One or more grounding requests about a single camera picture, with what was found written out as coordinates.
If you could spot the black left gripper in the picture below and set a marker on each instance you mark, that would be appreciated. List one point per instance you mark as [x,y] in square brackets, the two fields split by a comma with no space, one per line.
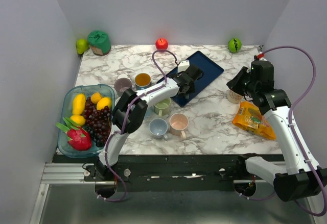
[191,89]

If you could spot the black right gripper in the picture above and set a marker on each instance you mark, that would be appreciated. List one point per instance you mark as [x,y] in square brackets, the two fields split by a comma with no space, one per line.
[234,83]

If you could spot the light green mug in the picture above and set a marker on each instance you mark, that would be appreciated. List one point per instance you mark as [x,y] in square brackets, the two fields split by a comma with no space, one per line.
[162,108]

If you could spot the blue butterfly mug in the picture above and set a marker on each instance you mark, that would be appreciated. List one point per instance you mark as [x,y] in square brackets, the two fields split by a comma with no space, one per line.
[142,81]

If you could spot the pink ceramic mug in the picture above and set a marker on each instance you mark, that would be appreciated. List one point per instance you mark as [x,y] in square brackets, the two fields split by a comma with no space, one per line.
[178,125]

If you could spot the grey mug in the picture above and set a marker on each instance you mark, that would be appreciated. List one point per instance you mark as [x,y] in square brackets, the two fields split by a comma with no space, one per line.
[158,128]

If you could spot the purple ceramic mug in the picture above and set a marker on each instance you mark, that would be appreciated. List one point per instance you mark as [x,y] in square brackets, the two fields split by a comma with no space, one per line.
[121,85]

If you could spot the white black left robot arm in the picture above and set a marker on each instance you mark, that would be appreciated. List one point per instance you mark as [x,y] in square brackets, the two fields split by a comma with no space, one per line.
[129,113]

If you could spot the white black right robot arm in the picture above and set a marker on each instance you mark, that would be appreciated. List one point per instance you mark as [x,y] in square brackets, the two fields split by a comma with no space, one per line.
[298,179]

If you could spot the white pump bottle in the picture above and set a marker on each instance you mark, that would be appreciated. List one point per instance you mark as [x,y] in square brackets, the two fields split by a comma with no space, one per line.
[234,97]

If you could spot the dark blue mat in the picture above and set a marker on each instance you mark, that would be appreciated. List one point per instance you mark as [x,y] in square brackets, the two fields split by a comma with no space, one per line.
[207,68]

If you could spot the orange snack bag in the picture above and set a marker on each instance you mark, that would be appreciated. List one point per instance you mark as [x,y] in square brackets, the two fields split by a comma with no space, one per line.
[249,118]

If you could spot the red toy apple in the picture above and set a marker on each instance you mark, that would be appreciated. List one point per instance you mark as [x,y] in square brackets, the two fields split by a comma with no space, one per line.
[161,44]

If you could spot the small yellow toy lemon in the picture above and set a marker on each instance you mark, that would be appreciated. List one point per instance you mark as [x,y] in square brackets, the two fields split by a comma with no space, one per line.
[96,97]

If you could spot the dark red toy grapes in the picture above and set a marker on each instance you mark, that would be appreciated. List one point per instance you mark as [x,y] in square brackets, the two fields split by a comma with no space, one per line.
[98,123]

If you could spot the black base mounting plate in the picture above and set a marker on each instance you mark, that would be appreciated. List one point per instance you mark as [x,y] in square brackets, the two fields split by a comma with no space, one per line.
[160,173]

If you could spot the yellow toy mango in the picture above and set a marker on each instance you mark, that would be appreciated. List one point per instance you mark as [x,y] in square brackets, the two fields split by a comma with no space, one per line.
[78,104]

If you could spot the green toy pear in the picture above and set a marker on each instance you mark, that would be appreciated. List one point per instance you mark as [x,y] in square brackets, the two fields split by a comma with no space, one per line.
[81,46]

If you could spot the red toy dragon fruit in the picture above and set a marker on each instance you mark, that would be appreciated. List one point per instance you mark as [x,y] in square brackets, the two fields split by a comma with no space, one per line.
[77,137]

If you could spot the teal plastic fruit bin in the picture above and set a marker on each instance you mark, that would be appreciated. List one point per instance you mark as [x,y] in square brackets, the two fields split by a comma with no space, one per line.
[88,90]

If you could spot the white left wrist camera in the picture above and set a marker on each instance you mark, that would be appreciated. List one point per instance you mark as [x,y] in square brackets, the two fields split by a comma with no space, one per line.
[183,66]

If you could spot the left aluminium rail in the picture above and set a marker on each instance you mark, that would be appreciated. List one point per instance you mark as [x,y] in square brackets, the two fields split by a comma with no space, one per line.
[63,173]

